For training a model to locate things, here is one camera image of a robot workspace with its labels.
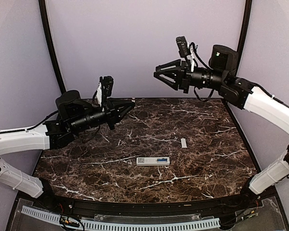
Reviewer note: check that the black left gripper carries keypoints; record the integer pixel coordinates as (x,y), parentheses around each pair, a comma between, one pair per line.
(113,113)

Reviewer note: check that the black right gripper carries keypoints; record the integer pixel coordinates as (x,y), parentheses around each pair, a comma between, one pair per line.
(185,76)

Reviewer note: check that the white remote control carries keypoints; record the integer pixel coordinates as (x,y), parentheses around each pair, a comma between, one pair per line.
(151,161)

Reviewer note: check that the blue battery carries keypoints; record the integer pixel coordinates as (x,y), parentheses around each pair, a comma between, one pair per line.
(159,160)

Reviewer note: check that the white battery cover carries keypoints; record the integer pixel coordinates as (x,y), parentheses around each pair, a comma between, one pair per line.
(183,143)

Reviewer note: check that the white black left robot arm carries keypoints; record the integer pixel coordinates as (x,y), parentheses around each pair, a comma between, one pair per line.
(75,115)

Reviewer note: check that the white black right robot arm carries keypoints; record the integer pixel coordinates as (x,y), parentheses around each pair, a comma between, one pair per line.
(220,76)

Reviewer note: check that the black right corner frame post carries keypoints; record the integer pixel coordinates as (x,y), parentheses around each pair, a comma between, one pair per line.
(244,26)

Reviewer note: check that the black corner frame post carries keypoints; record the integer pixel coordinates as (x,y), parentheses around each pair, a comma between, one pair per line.
(244,26)
(50,45)

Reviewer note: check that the small circuit board with wires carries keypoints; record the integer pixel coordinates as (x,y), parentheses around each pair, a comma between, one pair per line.
(68,223)

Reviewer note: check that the white slotted cable duct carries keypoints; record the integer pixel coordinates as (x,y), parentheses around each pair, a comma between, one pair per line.
(124,223)

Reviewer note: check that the black left corner frame post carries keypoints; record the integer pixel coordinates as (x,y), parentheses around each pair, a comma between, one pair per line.
(50,45)

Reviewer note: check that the black front frame rail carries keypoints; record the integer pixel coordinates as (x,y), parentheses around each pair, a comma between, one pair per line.
(77,207)

